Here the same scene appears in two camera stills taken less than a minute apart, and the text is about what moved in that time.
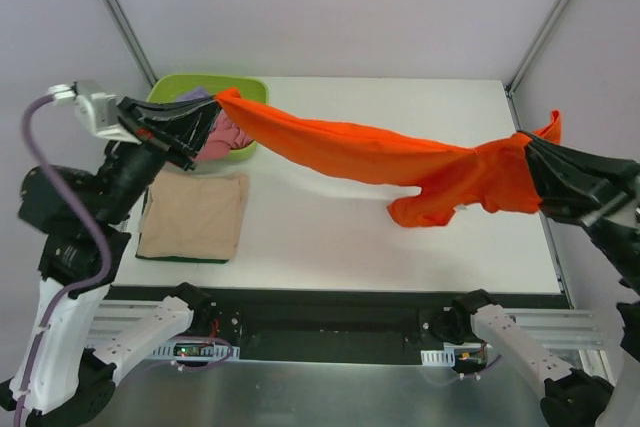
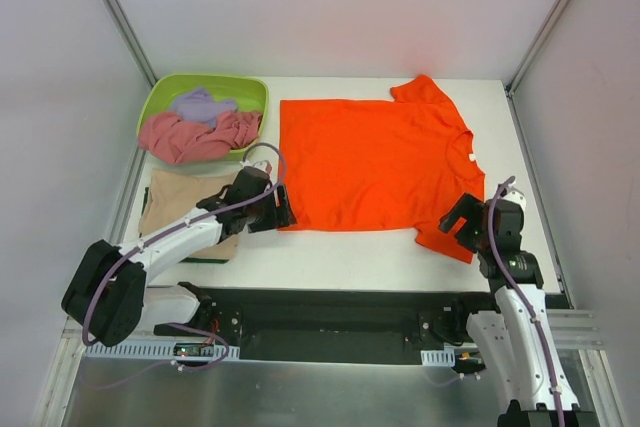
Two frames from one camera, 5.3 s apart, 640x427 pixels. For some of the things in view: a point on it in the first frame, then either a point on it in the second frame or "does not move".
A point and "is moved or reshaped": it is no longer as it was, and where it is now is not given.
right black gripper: [601, 208] → [467, 222]
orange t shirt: [501, 176] is moved or reshaped
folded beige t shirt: [194, 216] does not move
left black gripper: [153, 137] → [270, 214]
